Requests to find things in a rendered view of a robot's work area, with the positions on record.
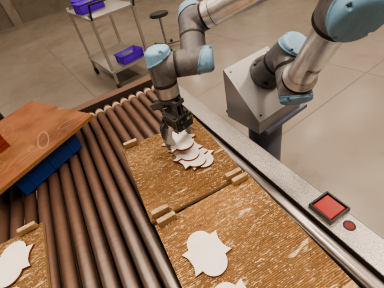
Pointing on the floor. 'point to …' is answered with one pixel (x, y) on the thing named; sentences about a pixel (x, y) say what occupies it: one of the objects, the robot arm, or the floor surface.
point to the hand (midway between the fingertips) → (178, 139)
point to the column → (274, 134)
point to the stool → (162, 26)
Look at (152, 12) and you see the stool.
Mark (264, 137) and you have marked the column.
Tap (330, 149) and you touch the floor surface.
